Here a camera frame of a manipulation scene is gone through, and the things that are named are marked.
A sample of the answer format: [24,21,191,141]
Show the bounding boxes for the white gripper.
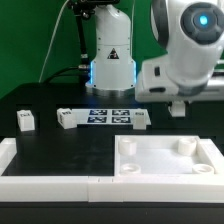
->
[135,60,224,102]

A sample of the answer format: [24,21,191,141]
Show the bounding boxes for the white square tabletop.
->
[114,135,224,176]

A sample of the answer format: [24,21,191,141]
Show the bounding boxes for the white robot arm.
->
[86,0,224,102]

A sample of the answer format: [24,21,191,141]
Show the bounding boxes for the white sheet with tags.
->
[72,109,151,125]

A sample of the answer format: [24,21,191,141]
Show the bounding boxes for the white U-shaped obstacle fence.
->
[0,138,224,203]

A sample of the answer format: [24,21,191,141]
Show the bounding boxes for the black cable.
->
[43,65,92,84]

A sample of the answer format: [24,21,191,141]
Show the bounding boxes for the black camera stand pole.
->
[67,0,94,64]

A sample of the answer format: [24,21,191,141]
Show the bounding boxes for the white cable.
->
[38,0,72,84]

